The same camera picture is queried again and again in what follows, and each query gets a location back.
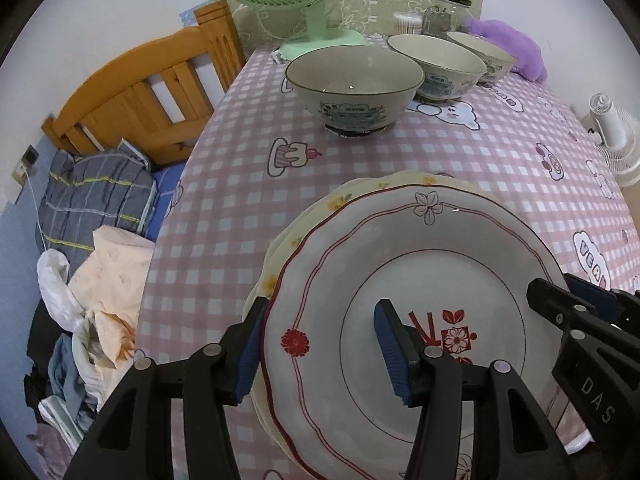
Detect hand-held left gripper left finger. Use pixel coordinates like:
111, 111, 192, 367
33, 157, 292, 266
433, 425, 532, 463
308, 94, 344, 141
64, 296, 268, 480

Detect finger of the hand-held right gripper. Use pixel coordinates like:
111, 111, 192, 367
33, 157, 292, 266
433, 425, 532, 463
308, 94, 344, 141
526, 277, 619, 343
565, 272, 640, 332

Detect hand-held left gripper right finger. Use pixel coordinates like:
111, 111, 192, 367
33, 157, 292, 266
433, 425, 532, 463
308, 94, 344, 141
374, 298, 571, 480

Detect large yellow floral plate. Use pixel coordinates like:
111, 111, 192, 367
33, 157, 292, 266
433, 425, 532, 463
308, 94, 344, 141
242, 170, 496, 456

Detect white plate with red pattern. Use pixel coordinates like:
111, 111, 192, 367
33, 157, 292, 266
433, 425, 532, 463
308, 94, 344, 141
260, 183, 576, 480

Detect cream bowl with blue print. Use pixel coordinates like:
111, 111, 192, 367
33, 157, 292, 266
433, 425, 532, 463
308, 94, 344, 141
285, 45, 426, 138
446, 31, 516, 85
387, 34, 488, 102

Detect peach printed cloth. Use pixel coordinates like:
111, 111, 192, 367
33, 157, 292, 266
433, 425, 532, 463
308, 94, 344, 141
67, 225, 156, 376

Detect white clip fan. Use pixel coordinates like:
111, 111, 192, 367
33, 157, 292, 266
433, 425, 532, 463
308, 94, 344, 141
580, 92, 640, 188

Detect blue bed sheet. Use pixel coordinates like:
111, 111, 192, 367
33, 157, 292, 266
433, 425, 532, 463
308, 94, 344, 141
145, 165, 185, 241

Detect blue cloth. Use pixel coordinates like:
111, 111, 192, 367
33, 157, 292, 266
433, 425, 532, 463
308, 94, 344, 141
47, 332, 98, 416

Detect pink checked tablecloth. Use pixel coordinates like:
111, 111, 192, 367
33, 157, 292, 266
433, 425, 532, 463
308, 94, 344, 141
135, 30, 640, 480

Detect dark cloth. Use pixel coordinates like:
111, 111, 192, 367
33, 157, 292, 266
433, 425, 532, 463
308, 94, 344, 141
25, 302, 63, 361

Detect white cloth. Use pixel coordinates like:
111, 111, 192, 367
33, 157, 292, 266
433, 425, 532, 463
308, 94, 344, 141
37, 249, 83, 331

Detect grey plaid blanket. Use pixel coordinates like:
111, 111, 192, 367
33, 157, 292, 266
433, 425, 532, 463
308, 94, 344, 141
37, 140, 158, 251

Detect purple plush toy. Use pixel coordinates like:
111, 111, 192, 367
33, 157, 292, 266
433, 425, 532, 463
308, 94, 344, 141
462, 19, 548, 82

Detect wooden bed headboard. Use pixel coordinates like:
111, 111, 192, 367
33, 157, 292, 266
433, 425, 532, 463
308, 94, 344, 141
41, 0, 247, 166

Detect glass jar with dark lid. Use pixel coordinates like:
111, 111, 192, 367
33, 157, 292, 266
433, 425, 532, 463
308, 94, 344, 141
422, 0, 473, 38

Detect green desk fan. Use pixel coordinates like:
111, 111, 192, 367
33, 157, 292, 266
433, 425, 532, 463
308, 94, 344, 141
200, 0, 371, 61

